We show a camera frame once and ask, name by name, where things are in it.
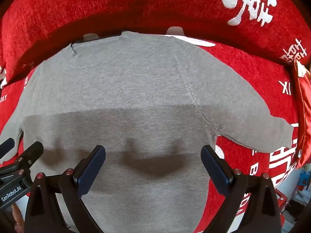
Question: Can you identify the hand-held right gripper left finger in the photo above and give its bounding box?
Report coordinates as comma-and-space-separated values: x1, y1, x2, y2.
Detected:
24, 145, 106, 233

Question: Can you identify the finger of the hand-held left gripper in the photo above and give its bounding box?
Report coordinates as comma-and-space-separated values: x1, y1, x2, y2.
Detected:
13, 141, 44, 176
0, 137, 15, 159

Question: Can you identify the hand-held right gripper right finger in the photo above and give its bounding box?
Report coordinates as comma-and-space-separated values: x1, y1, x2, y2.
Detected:
201, 145, 283, 233

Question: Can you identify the grey knit sweater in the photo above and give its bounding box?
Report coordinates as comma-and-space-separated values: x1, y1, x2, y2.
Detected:
0, 30, 294, 233

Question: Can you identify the person's left hand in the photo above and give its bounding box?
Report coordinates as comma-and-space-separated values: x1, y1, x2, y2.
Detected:
11, 203, 25, 231

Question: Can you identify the red plastic stool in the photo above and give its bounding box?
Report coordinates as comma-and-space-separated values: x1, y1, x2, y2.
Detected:
276, 188, 290, 211

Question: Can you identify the blue plastic object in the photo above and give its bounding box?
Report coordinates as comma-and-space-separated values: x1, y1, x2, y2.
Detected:
298, 171, 308, 187

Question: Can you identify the red cushion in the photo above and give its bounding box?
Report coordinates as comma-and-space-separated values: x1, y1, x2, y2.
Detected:
292, 59, 311, 169

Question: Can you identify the red printed t-shirt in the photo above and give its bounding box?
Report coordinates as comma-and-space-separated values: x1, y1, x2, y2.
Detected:
0, 0, 311, 233

